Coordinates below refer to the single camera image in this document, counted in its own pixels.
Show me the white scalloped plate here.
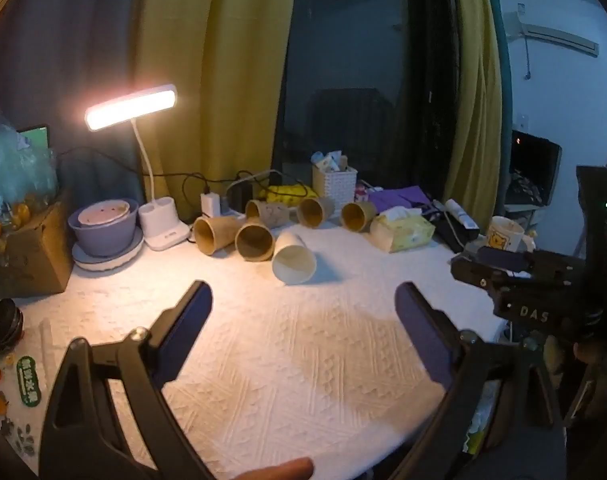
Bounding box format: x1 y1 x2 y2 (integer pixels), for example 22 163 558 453
72 226 145 273

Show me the purple bowl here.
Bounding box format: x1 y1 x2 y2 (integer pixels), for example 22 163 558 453
68 198 139 258

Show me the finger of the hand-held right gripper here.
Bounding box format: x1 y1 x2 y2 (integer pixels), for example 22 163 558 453
476 246 534 273
451 255 514 291

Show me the long white tube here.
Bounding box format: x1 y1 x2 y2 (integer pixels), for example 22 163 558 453
444 198 479 231

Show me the cardboard box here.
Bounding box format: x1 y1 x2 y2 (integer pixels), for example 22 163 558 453
0 199 75 299

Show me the tablet with green screen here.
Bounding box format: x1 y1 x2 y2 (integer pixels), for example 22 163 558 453
15 124 52 152

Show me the green sticker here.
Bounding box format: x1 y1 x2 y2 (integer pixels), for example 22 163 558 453
15 354 43 407

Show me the yellow printed bag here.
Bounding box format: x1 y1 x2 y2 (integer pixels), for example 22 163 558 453
462 379 505 457

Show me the purple cloth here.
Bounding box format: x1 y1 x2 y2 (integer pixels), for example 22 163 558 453
367 185 437 214

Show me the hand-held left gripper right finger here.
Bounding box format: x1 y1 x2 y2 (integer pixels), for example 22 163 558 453
388 282 567 480

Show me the black round case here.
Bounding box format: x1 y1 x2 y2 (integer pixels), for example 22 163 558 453
0 298 25 357

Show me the yellow curtain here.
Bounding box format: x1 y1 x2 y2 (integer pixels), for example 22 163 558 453
442 0 505 227
136 0 300 213

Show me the white bear print mug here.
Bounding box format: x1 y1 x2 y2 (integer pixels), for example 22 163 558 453
484 215 537 254

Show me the white textured tablecloth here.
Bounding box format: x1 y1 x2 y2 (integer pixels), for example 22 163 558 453
0 224 507 478

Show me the bunch of small oranges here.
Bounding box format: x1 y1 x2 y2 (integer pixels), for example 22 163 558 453
0 200 32 253

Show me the white paper cup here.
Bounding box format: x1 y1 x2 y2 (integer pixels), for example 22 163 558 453
272 231 317 286

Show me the black cable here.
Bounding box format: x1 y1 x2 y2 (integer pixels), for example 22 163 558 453
57 146 150 177
182 172 210 213

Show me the white dish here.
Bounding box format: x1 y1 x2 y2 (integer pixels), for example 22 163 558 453
78 200 132 225

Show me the black box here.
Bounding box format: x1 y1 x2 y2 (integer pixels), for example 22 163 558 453
432 209 481 254

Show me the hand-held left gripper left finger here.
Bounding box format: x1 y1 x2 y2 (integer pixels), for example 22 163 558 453
38 280 214 480

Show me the clear plastic bag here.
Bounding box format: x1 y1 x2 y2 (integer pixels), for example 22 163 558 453
0 85 60 213

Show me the white desk lamp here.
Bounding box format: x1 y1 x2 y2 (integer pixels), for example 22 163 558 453
85 83 192 251

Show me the white air conditioner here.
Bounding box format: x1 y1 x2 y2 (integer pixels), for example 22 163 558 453
502 12 601 59

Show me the white woven basket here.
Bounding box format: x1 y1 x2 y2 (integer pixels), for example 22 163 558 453
311 164 359 212

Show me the yellow tissue pack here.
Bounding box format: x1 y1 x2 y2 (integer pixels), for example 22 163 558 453
370 206 437 254

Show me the white charger plug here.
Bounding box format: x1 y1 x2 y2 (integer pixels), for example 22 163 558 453
200 192 224 219

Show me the printed brown paper cup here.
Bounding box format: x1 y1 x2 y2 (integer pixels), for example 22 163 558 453
245 199 290 228

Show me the person's left hand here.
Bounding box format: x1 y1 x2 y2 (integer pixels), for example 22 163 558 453
230 457 315 480

